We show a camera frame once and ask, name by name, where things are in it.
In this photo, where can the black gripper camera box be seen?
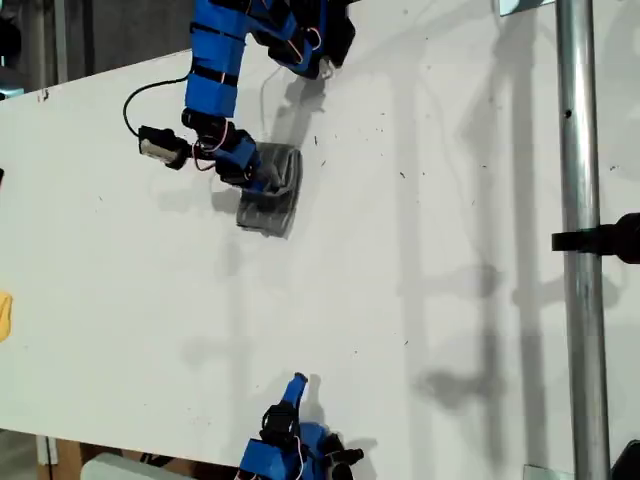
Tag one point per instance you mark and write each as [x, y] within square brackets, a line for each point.
[347, 456]
[157, 145]

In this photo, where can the white box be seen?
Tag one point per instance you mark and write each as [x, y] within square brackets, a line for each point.
[115, 470]

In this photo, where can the dark round background object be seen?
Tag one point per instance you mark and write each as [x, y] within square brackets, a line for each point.
[7, 40]

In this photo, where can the grey striped towel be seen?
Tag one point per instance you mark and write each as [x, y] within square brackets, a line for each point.
[272, 215]

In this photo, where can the yellow object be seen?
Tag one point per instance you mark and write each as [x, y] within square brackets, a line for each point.
[4, 320]

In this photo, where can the black rounded object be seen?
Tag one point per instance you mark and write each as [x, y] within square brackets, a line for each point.
[627, 465]

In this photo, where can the steel post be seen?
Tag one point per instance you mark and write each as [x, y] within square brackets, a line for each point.
[580, 150]

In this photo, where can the black clamp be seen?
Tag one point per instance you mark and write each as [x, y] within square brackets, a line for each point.
[620, 237]

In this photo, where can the wooden table support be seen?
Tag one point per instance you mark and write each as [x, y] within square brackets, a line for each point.
[70, 460]

